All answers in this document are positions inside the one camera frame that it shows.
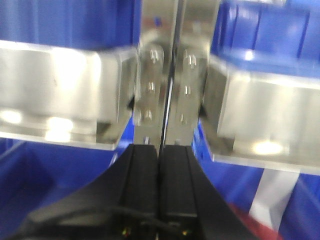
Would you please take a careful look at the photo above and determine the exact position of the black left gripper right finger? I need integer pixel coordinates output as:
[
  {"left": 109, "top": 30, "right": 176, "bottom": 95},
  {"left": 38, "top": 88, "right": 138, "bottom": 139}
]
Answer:
[{"left": 159, "top": 145, "right": 253, "bottom": 240}]

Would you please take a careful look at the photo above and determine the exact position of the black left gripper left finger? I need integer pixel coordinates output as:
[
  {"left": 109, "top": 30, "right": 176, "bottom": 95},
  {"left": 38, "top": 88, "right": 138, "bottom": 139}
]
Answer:
[{"left": 9, "top": 144, "right": 158, "bottom": 240}]

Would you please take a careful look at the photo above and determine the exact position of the stainless steel shelf beam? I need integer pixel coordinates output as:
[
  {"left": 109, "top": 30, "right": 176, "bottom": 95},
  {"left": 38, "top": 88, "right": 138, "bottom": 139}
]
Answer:
[{"left": 201, "top": 56, "right": 320, "bottom": 175}]

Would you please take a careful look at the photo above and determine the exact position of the perforated steel shelf upright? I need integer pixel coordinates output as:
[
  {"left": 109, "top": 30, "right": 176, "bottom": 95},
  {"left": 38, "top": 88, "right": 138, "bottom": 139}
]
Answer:
[{"left": 133, "top": 0, "right": 220, "bottom": 152}]

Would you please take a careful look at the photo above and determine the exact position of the blue bin upper shelf right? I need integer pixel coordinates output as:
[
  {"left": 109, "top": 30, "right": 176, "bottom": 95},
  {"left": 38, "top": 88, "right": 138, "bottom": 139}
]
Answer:
[{"left": 211, "top": 0, "right": 320, "bottom": 78}]

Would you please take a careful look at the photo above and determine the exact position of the blue bin with red bags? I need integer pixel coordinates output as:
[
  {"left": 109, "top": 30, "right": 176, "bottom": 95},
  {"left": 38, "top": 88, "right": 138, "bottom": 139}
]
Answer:
[{"left": 192, "top": 123, "right": 320, "bottom": 240}]

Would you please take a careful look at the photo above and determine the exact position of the red mesh bag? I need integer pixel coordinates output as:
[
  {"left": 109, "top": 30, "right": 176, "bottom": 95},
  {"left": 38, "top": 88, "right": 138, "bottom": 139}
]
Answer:
[{"left": 229, "top": 203, "right": 284, "bottom": 240}]

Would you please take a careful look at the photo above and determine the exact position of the white paper strip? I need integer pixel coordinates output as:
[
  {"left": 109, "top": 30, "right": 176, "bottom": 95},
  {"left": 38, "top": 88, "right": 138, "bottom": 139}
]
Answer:
[{"left": 249, "top": 169, "right": 300, "bottom": 231}]

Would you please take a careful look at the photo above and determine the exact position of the blue bin lower left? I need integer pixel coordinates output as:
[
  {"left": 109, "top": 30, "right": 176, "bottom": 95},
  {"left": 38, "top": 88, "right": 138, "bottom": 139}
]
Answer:
[{"left": 0, "top": 120, "right": 134, "bottom": 240}]

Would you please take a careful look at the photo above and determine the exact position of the blue bin upper left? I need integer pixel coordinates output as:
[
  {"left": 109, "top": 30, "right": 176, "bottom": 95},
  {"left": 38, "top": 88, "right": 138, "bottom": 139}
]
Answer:
[{"left": 0, "top": 0, "right": 142, "bottom": 50}]

